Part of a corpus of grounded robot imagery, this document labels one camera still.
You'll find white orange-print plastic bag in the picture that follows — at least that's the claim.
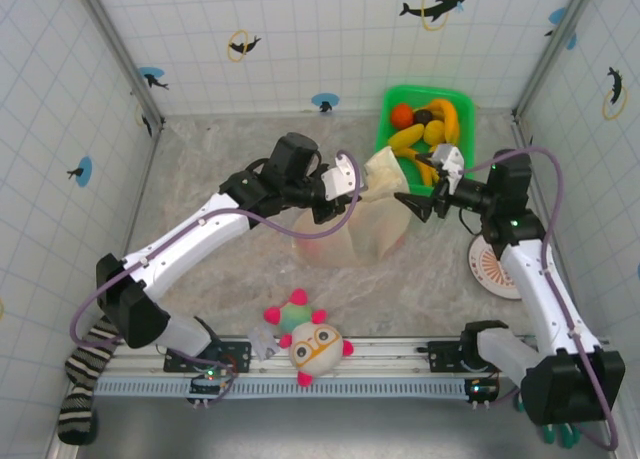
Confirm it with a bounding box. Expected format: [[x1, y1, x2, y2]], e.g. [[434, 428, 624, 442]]
[[292, 146, 414, 269]]

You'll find black white striped sock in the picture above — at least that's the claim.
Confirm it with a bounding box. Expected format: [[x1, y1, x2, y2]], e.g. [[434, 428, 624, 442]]
[[57, 314, 121, 446]]

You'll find aluminium side rail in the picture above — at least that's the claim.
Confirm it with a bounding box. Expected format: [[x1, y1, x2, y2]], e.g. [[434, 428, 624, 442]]
[[512, 113, 586, 336], [119, 122, 164, 280]]

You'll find grey slotted cable duct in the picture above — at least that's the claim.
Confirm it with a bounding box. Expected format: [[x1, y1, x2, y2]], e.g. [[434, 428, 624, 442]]
[[93, 378, 474, 399]]

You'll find green white work glove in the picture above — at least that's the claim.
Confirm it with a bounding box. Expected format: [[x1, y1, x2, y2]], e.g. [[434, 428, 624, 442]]
[[514, 393, 584, 449]]

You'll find plush toy with orange glasses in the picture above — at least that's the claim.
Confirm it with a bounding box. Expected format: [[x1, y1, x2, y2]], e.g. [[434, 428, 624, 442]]
[[263, 287, 355, 389]]

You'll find round white orange-print plate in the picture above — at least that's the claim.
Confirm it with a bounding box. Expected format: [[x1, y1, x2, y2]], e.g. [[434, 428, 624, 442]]
[[468, 233, 524, 300]]

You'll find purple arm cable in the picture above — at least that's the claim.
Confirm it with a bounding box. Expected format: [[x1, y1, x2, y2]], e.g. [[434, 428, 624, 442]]
[[69, 150, 364, 405], [460, 146, 621, 451]]

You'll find yellow ridged fake fruit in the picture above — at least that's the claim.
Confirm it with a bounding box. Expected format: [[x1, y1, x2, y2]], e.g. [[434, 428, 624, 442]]
[[387, 123, 425, 153]]

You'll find orange-yellow fake banana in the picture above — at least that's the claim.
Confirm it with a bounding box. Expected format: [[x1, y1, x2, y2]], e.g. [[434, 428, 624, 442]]
[[397, 146, 436, 186]]

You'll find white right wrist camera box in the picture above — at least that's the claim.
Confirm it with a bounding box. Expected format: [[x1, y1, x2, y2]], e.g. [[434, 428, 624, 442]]
[[428, 143, 467, 193]]

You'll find green plastic basket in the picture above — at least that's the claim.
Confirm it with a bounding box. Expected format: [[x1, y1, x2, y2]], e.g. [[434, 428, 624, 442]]
[[374, 83, 476, 199]]

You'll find small grey card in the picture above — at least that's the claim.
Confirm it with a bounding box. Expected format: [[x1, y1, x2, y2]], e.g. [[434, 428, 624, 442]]
[[247, 325, 280, 363]]

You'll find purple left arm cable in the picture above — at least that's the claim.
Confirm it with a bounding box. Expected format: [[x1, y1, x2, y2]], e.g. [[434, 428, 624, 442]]
[[69, 150, 364, 405]]

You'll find long curved orange-yellow banana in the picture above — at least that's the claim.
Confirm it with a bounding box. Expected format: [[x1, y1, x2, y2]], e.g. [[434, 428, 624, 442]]
[[428, 97, 461, 148]]

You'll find small controller board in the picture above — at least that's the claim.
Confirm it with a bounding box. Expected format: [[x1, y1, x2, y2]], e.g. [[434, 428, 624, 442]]
[[463, 376, 501, 410], [187, 368, 239, 409]]

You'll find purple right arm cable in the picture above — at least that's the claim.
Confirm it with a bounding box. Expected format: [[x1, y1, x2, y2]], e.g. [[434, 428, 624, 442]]
[[460, 146, 621, 451]]

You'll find yellow ring whale sticker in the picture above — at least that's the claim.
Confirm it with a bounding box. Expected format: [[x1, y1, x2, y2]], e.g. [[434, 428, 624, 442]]
[[601, 66, 629, 122], [133, 102, 154, 139]]

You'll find aluminium corner post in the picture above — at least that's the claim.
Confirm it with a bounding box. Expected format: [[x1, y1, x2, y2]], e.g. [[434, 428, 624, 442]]
[[512, 0, 604, 123], [73, 0, 166, 130]]

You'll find fake orange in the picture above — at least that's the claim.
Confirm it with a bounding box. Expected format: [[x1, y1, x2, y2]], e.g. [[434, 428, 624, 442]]
[[390, 103, 415, 129]]

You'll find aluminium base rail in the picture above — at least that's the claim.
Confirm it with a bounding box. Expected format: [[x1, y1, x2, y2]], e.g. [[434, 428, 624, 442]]
[[97, 334, 621, 380]]

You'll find blue spot whale sticker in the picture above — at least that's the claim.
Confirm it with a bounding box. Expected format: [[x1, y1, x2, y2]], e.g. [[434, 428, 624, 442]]
[[310, 92, 341, 114], [138, 66, 171, 92], [66, 155, 94, 188]]

